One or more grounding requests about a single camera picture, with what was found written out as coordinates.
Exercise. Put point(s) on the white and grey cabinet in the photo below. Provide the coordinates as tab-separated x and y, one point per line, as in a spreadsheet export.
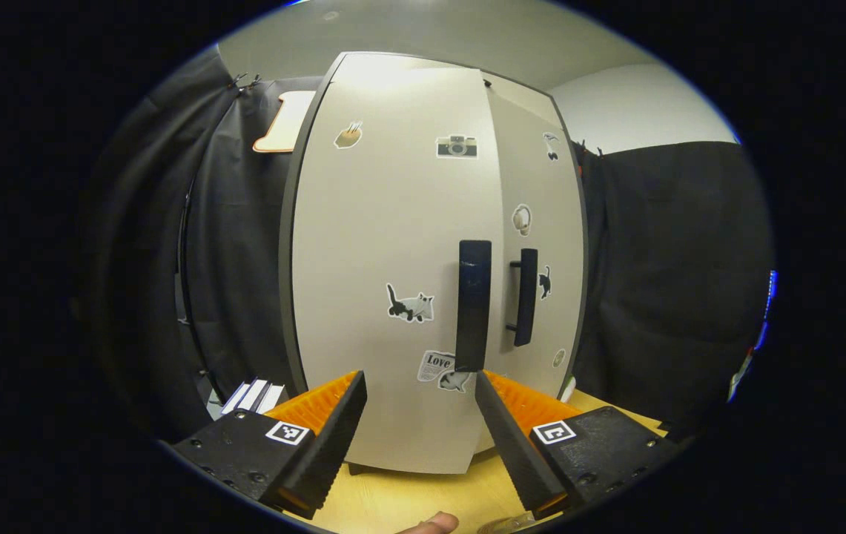
287	282

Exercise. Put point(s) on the white slats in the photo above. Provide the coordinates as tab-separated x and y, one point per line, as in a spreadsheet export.
252	397

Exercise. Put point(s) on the white cabinet door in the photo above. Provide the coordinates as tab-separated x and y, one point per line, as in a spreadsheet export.
534	185
393	237

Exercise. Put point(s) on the lit computer screen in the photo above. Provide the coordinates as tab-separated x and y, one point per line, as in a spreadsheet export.
770	297

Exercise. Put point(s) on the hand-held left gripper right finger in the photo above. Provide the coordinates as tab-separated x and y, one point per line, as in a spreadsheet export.
508	437

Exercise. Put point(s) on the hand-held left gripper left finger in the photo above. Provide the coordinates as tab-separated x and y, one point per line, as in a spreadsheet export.
334	437

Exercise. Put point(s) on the clear bottle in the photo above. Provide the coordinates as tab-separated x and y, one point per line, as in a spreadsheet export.
508	525

